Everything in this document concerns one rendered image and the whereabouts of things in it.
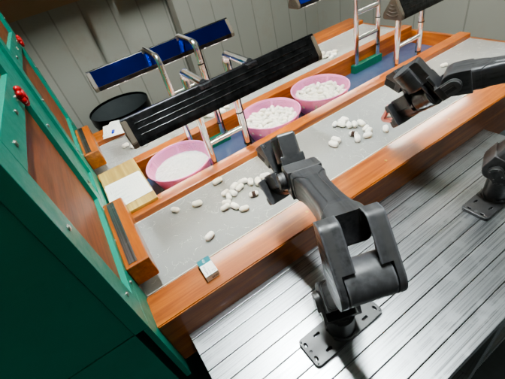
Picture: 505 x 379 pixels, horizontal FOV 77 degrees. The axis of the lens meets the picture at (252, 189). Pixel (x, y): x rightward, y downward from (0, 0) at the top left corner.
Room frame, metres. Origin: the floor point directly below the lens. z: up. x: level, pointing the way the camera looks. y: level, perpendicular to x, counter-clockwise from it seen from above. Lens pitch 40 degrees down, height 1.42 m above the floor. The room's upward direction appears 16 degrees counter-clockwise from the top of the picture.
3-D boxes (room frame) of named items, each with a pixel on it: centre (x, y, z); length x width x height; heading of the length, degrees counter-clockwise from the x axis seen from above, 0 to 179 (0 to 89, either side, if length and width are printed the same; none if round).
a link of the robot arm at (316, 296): (0.34, -0.10, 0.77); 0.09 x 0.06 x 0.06; 92
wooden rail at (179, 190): (1.16, -0.38, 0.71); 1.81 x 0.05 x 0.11; 112
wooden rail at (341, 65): (1.46, -0.26, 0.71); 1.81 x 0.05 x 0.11; 112
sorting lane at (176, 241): (0.99, -0.44, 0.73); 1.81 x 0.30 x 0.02; 112
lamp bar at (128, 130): (0.89, -0.02, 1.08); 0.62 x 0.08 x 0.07; 112
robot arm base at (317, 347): (0.33, -0.11, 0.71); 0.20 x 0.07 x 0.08; 113
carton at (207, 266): (0.52, 0.16, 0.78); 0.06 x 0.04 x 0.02; 22
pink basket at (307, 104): (1.35, -0.42, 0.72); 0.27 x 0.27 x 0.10
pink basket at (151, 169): (1.08, 0.25, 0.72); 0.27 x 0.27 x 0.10
